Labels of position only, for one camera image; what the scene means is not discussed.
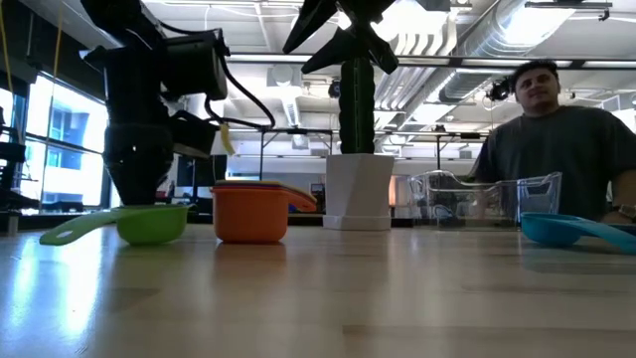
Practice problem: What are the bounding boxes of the yellow cable tag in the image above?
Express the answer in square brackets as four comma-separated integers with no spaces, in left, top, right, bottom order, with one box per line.
[220,123,237,156]

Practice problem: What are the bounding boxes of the green measuring cup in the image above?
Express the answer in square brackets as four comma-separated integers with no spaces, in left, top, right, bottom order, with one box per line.
[39,204,193,248]

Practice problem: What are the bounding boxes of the orange-red measuring cup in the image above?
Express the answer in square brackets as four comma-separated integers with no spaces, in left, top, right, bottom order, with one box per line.
[211,184,318,245]

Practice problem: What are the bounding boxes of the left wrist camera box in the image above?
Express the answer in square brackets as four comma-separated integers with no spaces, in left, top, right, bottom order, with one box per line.
[162,28,231,101]

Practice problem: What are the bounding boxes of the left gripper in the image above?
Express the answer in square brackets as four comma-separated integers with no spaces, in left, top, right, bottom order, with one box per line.
[102,47,221,207]

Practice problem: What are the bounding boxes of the small black background monitor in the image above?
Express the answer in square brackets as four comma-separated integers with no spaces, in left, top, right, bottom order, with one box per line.
[191,154,229,188]

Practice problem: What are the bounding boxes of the silver ventilation duct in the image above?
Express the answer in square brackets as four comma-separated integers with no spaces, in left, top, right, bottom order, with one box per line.
[439,0,577,103]

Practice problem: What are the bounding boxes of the black background table frame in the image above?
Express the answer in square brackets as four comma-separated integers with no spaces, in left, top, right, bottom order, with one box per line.
[257,127,335,189]
[435,131,493,171]

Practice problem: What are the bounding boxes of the white hexagonal plant pot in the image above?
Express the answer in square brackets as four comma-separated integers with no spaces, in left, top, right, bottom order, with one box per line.
[322,152,397,232]

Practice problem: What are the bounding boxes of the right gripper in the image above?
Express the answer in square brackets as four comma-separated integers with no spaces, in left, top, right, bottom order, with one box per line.
[281,0,399,76]

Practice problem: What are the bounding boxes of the black hanging ceiling device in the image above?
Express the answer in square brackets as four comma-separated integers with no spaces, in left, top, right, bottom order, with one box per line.
[485,74,516,103]

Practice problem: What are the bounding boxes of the black aluminium table frame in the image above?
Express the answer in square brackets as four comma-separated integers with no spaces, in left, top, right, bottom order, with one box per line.
[0,211,636,234]

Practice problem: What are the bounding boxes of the long ceiling light strip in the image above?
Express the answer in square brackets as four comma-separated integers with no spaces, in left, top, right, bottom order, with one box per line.
[226,52,622,70]

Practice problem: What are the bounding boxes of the teal measuring cup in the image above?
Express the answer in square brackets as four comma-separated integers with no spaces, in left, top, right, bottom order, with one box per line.
[520,212,636,256]

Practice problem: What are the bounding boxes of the green cactus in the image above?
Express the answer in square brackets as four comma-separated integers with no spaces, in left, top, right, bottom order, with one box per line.
[339,55,377,155]

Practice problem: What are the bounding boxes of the blue measuring cup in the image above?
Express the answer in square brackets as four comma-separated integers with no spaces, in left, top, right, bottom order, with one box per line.
[213,184,294,190]

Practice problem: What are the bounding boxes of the large window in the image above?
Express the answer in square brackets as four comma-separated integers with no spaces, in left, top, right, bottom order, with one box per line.
[0,73,116,213]

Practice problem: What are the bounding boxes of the person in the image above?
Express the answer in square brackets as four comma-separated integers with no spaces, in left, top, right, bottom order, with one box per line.
[471,59,636,226]

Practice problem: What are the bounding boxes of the clear plastic basket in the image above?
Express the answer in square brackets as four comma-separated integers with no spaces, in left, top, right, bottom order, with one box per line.
[406,169,564,231]

